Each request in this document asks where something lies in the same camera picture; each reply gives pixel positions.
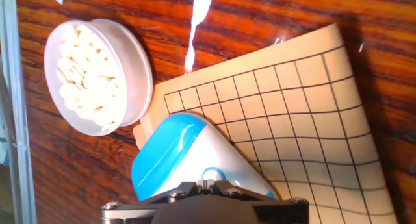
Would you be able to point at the beige grid go board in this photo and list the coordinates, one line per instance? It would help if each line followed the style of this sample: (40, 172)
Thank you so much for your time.
(292, 120)

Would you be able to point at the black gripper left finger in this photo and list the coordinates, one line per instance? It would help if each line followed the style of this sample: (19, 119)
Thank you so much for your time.
(143, 206)

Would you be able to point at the white bowl of white stones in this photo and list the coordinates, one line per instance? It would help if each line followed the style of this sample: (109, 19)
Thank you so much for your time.
(94, 78)

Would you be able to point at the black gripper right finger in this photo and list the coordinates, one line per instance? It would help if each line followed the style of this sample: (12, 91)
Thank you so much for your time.
(276, 209)

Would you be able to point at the blue and white desk lamp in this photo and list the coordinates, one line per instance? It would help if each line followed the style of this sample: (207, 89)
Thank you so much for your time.
(182, 159)

